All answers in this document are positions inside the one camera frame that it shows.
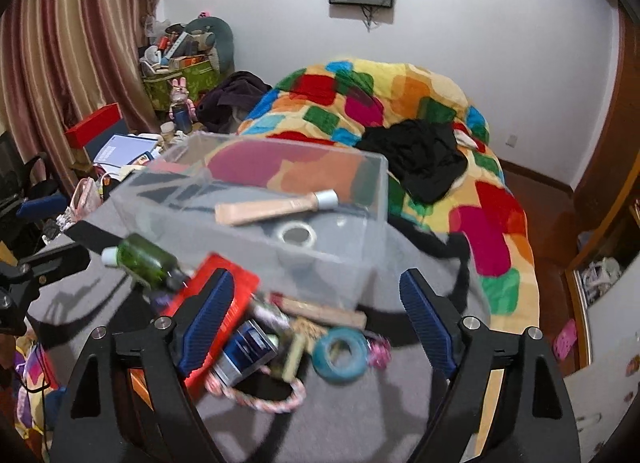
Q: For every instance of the pink rabbit toy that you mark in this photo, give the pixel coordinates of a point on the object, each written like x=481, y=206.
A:
x=179, y=93

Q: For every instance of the white shoes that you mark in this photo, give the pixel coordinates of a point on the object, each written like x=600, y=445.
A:
x=600, y=273

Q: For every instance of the red box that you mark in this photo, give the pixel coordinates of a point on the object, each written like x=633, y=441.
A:
x=95, y=125

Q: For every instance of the grey black fleece blanket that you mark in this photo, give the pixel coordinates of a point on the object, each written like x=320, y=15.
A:
x=350, y=418

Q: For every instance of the white tape roll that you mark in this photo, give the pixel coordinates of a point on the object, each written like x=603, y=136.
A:
x=282, y=229

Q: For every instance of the wooden rolling pin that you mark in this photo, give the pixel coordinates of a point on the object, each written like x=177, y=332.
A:
x=325, y=313

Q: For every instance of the pink bag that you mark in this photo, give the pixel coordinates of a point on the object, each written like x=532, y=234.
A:
x=82, y=198

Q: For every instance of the clear plastic storage bin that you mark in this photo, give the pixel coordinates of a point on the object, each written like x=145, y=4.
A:
x=175, y=203

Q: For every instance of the wall socket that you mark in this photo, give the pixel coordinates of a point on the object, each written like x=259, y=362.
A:
x=511, y=139

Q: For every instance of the wooden cabinet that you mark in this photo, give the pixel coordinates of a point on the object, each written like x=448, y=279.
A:
x=600, y=168

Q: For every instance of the black cloth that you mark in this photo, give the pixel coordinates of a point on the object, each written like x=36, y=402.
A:
x=420, y=158

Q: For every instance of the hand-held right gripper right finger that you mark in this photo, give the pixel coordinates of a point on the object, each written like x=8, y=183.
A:
x=425, y=313

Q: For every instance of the red packet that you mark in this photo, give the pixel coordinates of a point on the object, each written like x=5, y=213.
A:
x=239, y=293

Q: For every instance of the black chair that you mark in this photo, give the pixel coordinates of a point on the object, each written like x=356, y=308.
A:
x=20, y=163

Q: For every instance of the olive green bar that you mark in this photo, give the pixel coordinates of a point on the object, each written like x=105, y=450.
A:
x=295, y=353

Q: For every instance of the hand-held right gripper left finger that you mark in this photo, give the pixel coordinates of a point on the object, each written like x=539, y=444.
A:
x=212, y=313

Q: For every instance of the grey green plush toy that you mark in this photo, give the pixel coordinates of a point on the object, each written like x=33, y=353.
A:
x=222, y=40

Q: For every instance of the green plastic bottle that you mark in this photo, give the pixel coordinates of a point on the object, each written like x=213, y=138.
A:
x=145, y=258

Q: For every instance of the striped colourful cloth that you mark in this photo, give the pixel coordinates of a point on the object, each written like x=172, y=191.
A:
x=25, y=378

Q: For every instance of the dark purple cloth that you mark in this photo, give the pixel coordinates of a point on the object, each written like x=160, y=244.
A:
x=235, y=88

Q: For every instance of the green storage box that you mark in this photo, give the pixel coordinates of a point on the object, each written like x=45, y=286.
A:
x=160, y=90

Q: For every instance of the striped brown curtain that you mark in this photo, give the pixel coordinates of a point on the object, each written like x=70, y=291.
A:
x=75, y=43

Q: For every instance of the teal tape roll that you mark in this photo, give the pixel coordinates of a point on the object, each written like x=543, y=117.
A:
x=320, y=358

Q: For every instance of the white cabinet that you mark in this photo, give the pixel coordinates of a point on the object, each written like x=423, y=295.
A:
x=605, y=383

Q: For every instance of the colourful patchwork blanket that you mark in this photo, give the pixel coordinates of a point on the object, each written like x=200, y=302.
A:
x=500, y=223

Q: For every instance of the blue small box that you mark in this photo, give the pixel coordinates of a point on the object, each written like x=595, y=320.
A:
x=245, y=348

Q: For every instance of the pink slipper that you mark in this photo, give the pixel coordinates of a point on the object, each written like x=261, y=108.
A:
x=565, y=338

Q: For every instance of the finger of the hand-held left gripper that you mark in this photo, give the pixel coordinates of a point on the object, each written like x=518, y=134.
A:
x=42, y=204
x=55, y=260

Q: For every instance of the blue white booklet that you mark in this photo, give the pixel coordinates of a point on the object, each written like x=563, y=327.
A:
x=122, y=148

